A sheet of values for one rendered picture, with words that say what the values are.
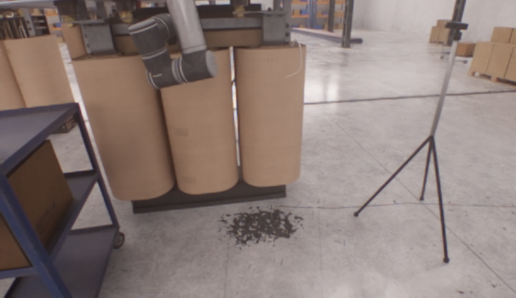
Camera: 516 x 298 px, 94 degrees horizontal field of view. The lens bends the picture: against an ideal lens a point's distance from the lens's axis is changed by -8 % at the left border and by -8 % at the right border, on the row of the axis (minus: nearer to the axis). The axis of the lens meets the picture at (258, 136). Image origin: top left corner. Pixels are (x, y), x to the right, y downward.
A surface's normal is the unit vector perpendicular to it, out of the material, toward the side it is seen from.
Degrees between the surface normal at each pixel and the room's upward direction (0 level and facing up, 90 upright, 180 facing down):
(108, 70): 90
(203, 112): 90
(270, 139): 90
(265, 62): 90
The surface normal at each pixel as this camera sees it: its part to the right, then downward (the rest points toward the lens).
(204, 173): 0.15, 0.42
